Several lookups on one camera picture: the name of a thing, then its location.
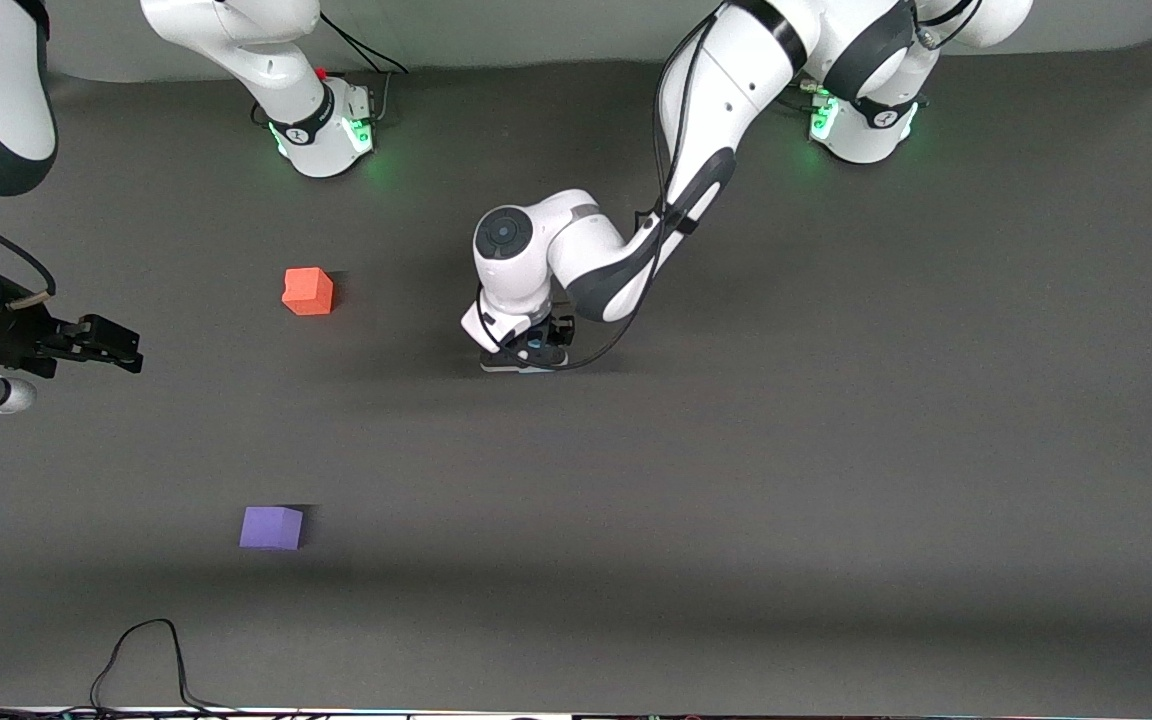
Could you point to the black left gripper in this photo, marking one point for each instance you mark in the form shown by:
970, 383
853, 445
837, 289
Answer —
559, 329

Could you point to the purple foam block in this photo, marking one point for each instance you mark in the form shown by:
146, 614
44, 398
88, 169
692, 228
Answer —
271, 528

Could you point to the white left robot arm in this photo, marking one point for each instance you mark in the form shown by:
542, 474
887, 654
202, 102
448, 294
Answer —
716, 90

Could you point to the dark grey table mat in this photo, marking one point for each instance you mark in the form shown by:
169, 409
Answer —
736, 500

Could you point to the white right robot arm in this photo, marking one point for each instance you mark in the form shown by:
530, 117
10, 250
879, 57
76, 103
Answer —
236, 40

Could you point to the orange foam block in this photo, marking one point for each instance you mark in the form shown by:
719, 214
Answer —
308, 292

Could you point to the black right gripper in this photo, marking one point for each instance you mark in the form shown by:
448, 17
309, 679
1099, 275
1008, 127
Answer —
18, 332

